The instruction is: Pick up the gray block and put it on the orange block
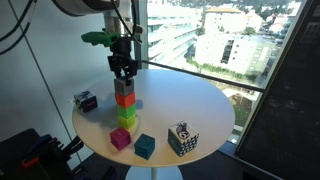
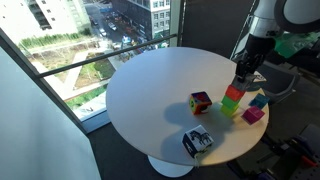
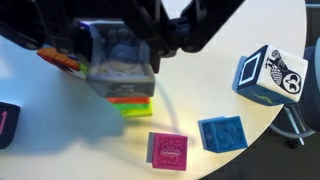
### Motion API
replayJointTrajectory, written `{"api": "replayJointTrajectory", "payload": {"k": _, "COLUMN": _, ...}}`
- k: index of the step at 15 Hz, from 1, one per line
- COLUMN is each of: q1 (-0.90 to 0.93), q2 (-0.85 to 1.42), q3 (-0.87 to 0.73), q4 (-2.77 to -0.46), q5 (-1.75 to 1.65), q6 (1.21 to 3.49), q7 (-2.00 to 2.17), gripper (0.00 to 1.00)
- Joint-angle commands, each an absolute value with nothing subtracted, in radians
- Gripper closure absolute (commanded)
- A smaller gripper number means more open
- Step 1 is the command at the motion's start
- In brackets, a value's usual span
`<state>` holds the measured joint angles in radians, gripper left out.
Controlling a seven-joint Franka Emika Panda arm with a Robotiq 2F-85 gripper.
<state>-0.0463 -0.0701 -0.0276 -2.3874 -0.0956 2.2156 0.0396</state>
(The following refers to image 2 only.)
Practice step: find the window frame beside dark panel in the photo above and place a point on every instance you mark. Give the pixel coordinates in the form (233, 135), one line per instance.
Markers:
(176, 23)

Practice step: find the gray office chair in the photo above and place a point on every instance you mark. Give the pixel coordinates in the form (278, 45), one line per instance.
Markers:
(283, 83)

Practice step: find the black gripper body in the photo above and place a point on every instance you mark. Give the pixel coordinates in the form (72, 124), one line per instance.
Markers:
(258, 48)

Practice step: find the gray toy block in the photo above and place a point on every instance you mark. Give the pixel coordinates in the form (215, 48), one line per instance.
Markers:
(244, 85)

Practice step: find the dark window handrail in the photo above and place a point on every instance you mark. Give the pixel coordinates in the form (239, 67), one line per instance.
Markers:
(103, 56)

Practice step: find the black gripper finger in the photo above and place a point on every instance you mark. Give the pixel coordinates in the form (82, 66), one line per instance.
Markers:
(241, 70)
(255, 70)

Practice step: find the teal blue toy block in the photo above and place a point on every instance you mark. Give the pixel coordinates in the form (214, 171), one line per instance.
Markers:
(259, 101)

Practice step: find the zebra print soft cube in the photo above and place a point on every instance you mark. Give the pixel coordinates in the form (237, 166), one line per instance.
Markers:
(197, 140)

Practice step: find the dark wall panel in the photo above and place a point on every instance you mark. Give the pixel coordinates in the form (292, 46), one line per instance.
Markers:
(213, 23)

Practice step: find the owl print soft cube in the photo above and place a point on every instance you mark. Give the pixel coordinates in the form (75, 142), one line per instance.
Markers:
(260, 77)

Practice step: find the orange toy block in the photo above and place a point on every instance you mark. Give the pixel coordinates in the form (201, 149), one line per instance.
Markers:
(234, 93)

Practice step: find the colourful animal soft cube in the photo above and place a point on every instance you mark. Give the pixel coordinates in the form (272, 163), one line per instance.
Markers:
(200, 103)

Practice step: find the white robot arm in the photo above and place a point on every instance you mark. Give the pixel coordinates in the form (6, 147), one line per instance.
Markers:
(270, 16)

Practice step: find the black equipment cart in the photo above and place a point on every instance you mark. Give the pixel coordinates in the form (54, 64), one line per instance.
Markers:
(286, 156)

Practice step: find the green toy block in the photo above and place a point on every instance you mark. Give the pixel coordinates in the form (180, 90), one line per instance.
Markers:
(229, 102)

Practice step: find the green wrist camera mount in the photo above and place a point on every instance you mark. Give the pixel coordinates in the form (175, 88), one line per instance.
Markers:
(295, 43)

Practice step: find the magenta toy block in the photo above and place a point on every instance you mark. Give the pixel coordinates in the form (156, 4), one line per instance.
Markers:
(252, 115)

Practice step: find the white table pedestal base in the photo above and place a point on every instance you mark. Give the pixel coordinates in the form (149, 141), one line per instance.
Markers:
(170, 168)

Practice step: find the window frame beside white wall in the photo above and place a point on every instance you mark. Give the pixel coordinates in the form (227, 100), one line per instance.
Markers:
(43, 80)

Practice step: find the lime yellow-green toy block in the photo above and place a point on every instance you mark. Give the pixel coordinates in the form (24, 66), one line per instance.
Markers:
(228, 110)

